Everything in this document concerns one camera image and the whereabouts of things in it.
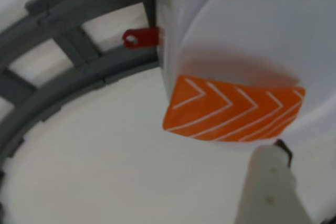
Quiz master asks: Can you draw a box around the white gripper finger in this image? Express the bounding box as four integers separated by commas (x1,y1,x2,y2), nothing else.
234,144,320,224

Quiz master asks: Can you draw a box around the orange salmon sushi toy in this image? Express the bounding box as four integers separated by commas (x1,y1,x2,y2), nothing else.
162,74,307,143

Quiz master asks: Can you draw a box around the white round plate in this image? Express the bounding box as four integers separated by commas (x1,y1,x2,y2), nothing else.
176,0,336,157

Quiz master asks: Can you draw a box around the red train coupler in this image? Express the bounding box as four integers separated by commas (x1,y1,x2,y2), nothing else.
122,26,166,50

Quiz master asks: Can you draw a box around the white box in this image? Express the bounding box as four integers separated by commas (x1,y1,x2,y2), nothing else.
156,0,237,97

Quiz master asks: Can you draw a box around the grey circular toy rail track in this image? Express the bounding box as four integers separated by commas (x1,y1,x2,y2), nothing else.
0,0,161,183

